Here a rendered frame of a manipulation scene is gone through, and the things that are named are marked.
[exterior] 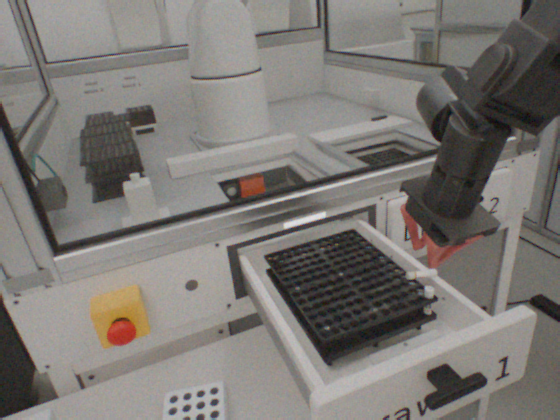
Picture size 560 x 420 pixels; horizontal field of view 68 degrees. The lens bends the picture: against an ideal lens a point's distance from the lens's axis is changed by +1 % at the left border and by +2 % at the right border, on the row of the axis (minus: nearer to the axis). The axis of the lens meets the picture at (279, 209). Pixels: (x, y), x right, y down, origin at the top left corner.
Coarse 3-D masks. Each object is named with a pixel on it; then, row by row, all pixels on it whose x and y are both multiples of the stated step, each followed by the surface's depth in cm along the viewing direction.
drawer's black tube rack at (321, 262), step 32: (288, 256) 70; (320, 256) 68; (352, 256) 68; (384, 256) 67; (288, 288) 62; (320, 288) 61; (352, 288) 60; (384, 288) 60; (416, 288) 59; (320, 320) 55; (416, 320) 57; (320, 352) 54; (352, 352) 55
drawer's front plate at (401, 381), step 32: (512, 320) 48; (416, 352) 45; (448, 352) 45; (480, 352) 48; (512, 352) 50; (352, 384) 42; (384, 384) 43; (416, 384) 45; (320, 416) 41; (352, 416) 43; (384, 416) 45; (416, 416) 48
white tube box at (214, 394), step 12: (216, 384) 60; (168, 396) 59; (180, 396) 59; (192, 396) 59; (204, 396) 58; (216, 396) 58; (168, 408) 57; (180, 408) 57; (192, 408) 57; (204, 408) 57; (216, 408) 56
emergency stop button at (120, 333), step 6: (114, 324) 59; (120, 324) 59; (126, 324) 60; (132, 324) 60; (108, 330) 59; (114, 330) 59; (120, 330) 59; (126, 330) 59; (132, 330) 60; (108, 336) 59; (114, 336) 59; (120, 336) 59; (126, 336) 60; (132, 336) 60; (114, 342) 59; (120, 342) 60; (126, 342) 60
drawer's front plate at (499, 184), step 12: (504, 168) 85; (492, 180) 84; (504, 180) 85; (492, 192) 85; (504, 192) 86; (396, 204) 77; (492, 204) 86; (504, 204) 88; (396, 216) 78; (504, 216) 89; (396, 228) 79; (420, 228) 81; (396, 240) 80; (408, 240) 81
